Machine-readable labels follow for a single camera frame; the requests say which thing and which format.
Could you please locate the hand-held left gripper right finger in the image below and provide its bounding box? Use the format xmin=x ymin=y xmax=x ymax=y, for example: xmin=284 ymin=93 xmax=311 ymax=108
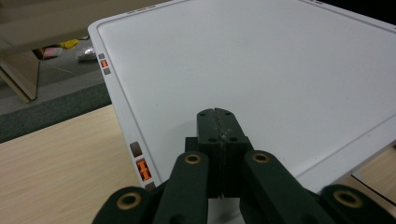
xmin=214 ymin=107 xmax=335 ymax=224

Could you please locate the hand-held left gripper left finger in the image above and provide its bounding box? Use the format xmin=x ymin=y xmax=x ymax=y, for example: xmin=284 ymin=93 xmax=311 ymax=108
xmin=152 ymin=107 xmax=224 ymax=224

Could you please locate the clear plastic bag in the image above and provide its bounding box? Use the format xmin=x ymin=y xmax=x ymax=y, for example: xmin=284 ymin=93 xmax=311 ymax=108
xmin=76 ymin=46 xmax=96 ymax=62

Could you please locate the yellow packet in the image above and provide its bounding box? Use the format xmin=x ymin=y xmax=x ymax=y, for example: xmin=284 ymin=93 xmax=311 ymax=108
xmin=60 ymin=38 xmax=80 ymax=50

